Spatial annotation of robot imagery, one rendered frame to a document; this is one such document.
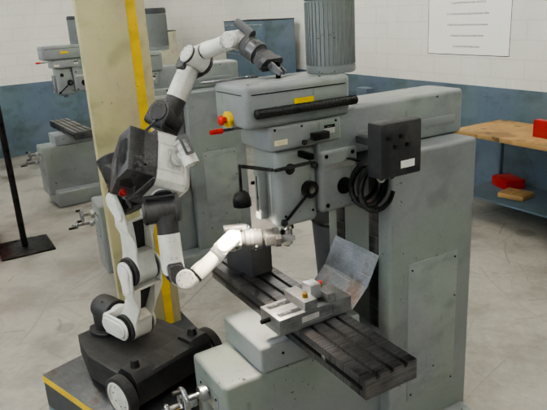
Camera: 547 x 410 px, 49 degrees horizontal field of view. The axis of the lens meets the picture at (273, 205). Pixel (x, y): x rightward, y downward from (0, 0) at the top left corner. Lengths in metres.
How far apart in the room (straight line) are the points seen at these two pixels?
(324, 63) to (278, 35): 7.32
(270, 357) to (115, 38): 2.25
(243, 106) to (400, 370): 1.08
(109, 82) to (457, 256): 2.31
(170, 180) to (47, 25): 8.91
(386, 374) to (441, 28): 5.85
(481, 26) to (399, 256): 4.83
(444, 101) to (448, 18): 4.74
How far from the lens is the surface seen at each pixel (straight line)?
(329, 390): 2.78
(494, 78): 7.09
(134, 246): 2.81
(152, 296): 3.01
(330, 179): 2.43
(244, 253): 2.86
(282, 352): 2.51
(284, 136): 2.27
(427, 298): 2.84
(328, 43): 2.40
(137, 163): 2.39
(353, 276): 2.74
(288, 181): 2.34
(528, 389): 3.86
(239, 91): 2.19
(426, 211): 2.67
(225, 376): 2.54
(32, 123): 11.24
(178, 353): 3.02
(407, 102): 2.64
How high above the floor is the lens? 2.14
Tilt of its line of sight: 18 degrees down
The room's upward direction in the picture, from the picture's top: 3 degrees counter-clockwise
